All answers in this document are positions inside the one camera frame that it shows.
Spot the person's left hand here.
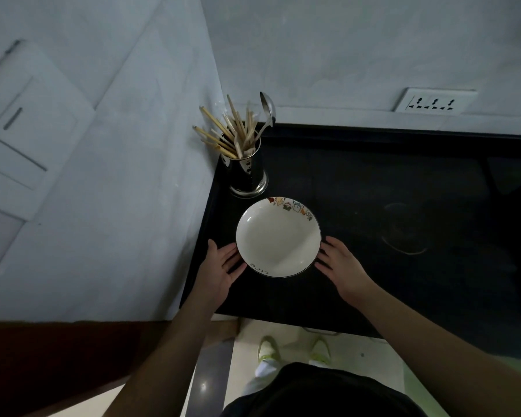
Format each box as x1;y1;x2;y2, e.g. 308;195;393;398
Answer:
187;239;247;315

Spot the person's right hand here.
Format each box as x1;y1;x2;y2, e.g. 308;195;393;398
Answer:
314;236;377;308

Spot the white bowl with patterned rim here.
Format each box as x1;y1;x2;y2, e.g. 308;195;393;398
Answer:
236;196;322;279

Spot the person's right forearm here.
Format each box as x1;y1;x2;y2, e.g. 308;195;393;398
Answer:
349;282;521;417

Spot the person's left forearm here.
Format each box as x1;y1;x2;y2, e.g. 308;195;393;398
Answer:
102;295;220;417

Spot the shiny metal utensil holder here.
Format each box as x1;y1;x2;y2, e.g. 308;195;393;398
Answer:
221;143;269;199

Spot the person's right yellow-green shoe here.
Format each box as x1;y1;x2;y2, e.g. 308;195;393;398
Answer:
309;336;332;367

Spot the person's yellow-green shoe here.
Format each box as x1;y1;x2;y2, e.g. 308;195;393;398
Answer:
257;336;283;365
309;336;332;367

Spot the person's left yellow-green shoe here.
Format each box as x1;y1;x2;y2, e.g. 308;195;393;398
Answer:
257;336;283;365

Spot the bunch of wooden chopsticks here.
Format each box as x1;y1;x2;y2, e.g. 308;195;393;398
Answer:
192;94;261;160

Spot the person's black shirt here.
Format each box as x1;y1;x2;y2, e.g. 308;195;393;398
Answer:
221;362;428;417

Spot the metal spoon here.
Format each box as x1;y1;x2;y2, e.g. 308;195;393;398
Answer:
243;91;277;148

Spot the brown wooden panel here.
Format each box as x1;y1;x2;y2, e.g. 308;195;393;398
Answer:
0;319;240;417

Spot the white wall socket strip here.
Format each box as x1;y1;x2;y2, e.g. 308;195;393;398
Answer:
394;87;478;115

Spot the white wall cabinet door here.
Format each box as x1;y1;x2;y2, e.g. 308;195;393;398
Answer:
0;39;96;222

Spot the dark cabinet door handle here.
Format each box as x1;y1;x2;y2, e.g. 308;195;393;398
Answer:
3;107;23;131

